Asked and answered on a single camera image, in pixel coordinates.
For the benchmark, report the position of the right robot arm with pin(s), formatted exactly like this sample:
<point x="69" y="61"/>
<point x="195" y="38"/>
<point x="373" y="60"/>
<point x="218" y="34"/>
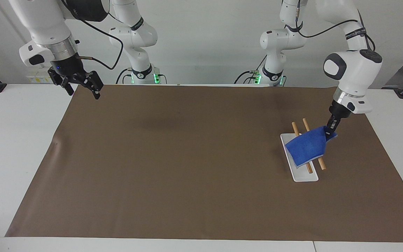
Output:
<point x="44" y="24"/>

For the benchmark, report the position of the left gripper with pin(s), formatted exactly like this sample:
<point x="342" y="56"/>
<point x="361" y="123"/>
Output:
<point x="339" y="111"/>

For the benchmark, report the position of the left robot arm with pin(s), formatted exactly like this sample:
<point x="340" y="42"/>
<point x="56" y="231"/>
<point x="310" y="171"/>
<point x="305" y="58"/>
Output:
<point x="357" y="71"/>

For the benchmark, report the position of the blue towel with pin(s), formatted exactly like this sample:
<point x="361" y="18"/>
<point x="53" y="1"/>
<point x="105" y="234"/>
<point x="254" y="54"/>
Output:
<point x="306" y="147"/>

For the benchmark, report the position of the white wall socket strip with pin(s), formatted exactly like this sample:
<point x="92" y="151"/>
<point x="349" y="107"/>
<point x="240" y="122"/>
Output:
<point x="39" y="78"/>

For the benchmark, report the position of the white rack with wooden rods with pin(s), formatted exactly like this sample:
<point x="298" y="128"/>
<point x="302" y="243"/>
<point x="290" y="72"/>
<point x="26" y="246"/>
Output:
<point x="304" y="175"/>

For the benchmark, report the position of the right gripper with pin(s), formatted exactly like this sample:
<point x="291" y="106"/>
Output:
<point x="66" y="66"/>

